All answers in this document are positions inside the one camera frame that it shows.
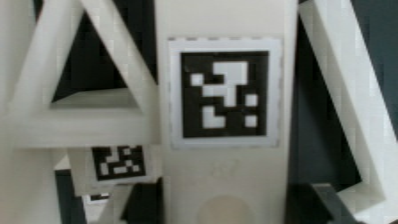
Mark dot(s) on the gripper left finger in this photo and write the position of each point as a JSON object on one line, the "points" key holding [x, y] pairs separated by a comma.
{"points": [[144, 206]]}

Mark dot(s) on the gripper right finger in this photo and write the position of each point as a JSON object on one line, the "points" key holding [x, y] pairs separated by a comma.
{"points": [[315, 206]]}

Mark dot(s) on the white chair back frame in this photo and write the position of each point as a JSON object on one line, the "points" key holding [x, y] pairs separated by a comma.
{"points": [[224, 172]]}

